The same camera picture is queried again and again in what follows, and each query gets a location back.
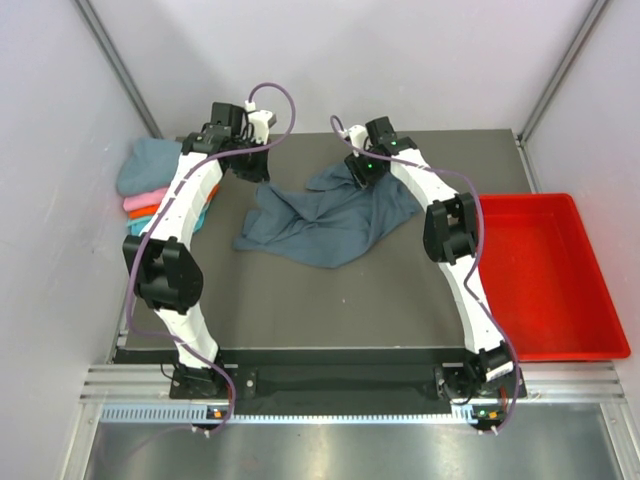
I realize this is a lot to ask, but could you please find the aluminium frame rail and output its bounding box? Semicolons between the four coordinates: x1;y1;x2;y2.
81;362;626;404

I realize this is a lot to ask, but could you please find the slate blue t shirt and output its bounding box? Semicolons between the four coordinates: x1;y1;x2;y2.
233;164;423;269

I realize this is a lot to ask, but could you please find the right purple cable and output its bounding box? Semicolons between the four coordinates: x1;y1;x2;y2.
329;115;521;435

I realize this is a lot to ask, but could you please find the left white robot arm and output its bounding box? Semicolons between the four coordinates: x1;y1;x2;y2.
123;101;276;400

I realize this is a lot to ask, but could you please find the grey slotted cable duct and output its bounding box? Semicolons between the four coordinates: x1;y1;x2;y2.
100;404;502;425

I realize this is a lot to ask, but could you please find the folded turquoise t shirt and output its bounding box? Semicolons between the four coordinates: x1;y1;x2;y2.
127;210;207;236

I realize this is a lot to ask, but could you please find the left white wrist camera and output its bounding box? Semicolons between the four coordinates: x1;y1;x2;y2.
244;100;277;145

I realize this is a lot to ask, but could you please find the left corner aluminium post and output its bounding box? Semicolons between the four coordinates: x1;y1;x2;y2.
71;0;163;138

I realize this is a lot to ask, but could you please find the corner aluminium post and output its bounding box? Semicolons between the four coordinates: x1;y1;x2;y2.
71;0;163;138
517;0;612;144

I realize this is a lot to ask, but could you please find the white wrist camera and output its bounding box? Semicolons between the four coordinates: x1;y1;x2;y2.
244;100;277;145
338;125;368;157

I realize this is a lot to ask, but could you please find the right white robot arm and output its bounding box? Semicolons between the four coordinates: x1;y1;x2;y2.
331;116;521;400

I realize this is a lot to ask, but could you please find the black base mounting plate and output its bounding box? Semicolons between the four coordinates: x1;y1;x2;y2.
170;364;524;401

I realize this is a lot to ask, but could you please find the folded pink t shirt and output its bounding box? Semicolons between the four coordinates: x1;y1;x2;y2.
123;187;168;212

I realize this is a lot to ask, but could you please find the folded grey-blue t shirt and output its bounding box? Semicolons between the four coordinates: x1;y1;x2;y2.
116;138;181;197

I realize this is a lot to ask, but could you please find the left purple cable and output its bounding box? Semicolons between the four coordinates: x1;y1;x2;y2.
124;81;297;436

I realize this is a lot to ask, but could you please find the red plastic bin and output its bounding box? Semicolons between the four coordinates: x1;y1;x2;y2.
479;193;631;362

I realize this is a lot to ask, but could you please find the right corner aluminium post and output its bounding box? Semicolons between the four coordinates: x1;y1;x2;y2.
517;0;612;144

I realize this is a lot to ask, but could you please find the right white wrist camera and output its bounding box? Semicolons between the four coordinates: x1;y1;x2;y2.
338;125;368;157

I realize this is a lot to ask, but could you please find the purple cable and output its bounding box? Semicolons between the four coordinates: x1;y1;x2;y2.
329;115;521;435
124;81;297;436

